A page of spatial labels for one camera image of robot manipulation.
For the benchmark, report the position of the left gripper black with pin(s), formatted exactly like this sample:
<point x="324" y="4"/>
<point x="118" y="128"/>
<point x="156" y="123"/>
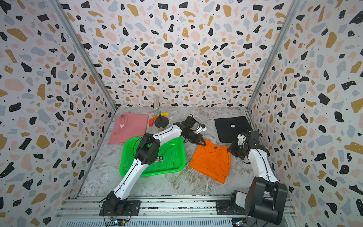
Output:
<point x="199" y="139"/>

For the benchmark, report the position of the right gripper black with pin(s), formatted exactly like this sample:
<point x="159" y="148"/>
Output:
<point x="231" y="149"/>

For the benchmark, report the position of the green plastic basket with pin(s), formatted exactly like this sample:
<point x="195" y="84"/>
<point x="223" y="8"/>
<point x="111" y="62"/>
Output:
<point x="173" y="153"/>

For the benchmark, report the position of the orange t-shirt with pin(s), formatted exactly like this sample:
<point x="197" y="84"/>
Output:
<point x="212" y="160"/>

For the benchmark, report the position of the pink t-shirt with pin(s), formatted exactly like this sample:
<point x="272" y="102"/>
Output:
<point x="128" y="126"/>

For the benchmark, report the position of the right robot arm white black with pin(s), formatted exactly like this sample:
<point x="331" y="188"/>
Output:
<point x="266" y="197"/>

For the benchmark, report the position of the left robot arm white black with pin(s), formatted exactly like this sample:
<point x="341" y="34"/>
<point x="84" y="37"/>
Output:
<point x="146" y="154"/>

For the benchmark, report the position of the black folded t-shirt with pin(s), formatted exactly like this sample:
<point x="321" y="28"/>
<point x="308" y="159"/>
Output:
<point x="229" y="128"/>

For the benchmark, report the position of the black round disc stand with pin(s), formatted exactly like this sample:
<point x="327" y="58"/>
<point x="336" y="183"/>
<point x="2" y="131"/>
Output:
<point x="161" y="121"/>

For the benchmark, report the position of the red block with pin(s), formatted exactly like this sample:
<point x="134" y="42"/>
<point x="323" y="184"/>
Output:
<point x="151" y="122"/>

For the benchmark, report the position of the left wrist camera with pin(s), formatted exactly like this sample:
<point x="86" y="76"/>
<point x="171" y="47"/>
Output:
<point x="201" y="128"/>

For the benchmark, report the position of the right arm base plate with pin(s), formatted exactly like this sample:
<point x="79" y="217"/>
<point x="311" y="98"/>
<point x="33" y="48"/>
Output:
<point x="227" y="207"/>

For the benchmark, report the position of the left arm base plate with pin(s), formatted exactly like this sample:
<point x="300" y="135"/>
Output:
<point x="121" y="208"/>

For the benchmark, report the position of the aluminium rail frame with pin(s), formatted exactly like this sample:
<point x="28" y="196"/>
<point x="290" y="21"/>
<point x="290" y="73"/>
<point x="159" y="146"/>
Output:
<point x="157" y="211"/>

